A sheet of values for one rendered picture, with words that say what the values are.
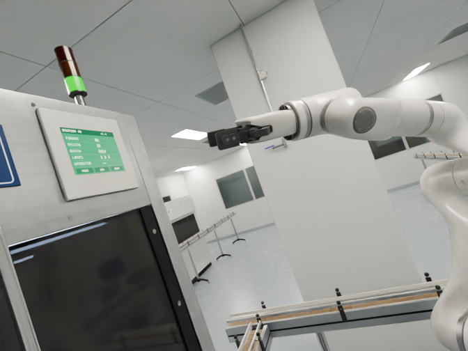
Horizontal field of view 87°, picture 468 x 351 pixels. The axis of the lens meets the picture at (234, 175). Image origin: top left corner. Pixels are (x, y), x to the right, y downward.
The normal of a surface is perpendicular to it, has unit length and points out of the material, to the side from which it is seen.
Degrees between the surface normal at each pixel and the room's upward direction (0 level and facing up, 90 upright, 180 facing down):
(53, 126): 90
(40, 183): 90
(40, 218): 90
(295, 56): 90
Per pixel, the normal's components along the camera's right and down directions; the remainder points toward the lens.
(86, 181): 0.88, -0.33
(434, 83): -0.33, 0.08
